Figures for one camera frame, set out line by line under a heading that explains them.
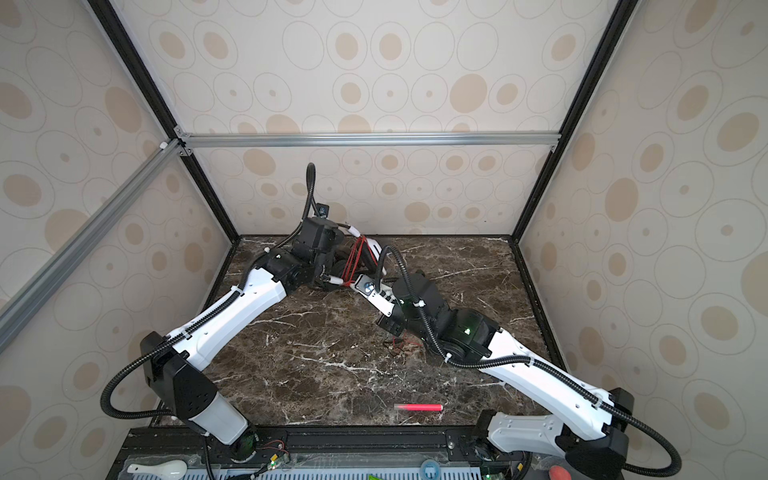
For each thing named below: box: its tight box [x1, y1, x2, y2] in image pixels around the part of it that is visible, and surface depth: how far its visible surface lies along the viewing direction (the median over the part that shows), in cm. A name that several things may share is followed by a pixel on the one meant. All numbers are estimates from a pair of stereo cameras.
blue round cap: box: [420, 459, 441, 480], surface depth 71 cm
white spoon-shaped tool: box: [127, 460, 188, 480], surface depth 71 cm
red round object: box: [548, 465, 572, 480], surface depth 69 cm
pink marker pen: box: [393, 404, 444, 412], surface depth 81 cm
